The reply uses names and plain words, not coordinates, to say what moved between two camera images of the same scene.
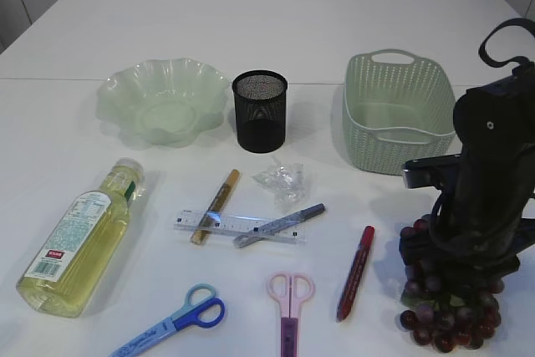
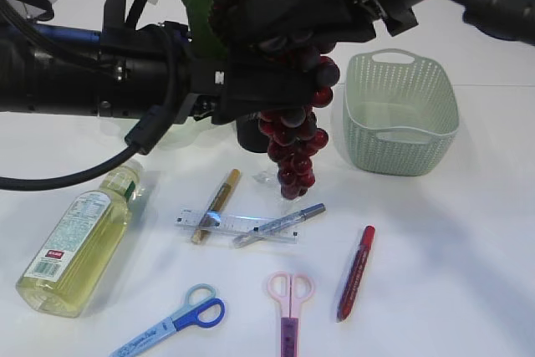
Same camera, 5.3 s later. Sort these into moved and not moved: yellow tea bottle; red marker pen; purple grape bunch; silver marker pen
Moved: purple grape bunch
Not moved: silver marker pen; red marker pen; yellow tea bottle
